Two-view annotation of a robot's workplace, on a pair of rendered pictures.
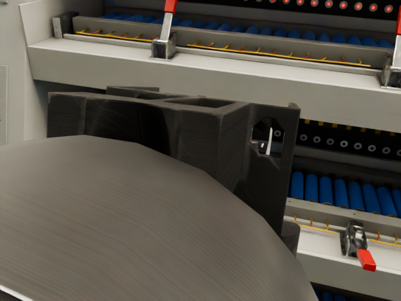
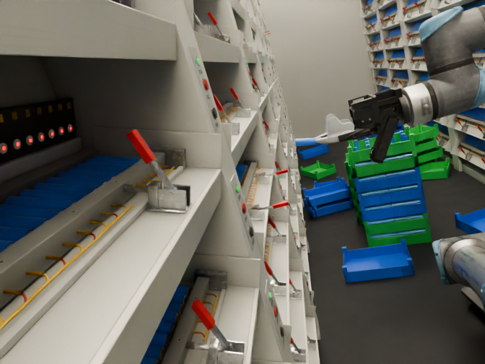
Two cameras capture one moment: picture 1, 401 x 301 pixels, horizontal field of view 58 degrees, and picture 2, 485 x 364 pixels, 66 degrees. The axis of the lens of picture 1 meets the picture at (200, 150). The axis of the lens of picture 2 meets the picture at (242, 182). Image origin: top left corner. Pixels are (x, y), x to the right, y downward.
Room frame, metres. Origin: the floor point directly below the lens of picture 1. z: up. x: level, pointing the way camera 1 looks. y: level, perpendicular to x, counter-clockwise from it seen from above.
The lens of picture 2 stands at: (0.48, 0.86, 1.02)
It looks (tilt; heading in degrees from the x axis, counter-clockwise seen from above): 15 degrees down; 269
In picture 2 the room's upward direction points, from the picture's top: 17 degrees counter-clockwise
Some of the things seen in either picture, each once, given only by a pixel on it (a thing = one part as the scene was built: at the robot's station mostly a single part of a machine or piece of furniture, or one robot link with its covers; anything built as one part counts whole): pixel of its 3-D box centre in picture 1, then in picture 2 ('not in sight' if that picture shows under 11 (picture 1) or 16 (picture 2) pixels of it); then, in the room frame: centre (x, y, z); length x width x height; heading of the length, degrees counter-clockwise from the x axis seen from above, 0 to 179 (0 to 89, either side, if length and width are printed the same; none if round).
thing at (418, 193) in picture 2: not in sight; (388, 188); (-0.25, -0.92, 0.28); 0.30 x 0.20 x 0.08; 158
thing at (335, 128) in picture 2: not in sight; (333, 129); (0.23, 0.00, 0.85); 0.09 x 0.03 x 0.06; 173
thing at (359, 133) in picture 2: not in sight; (356, 132); (0.19, 0.01, 0.83); 0.09 x 0.05 x 0.02; 173
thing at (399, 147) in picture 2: not in sight; (379, 144); (-0.25, -0.92, 0.52); 0.30 x 0.20 x 0.08; 158
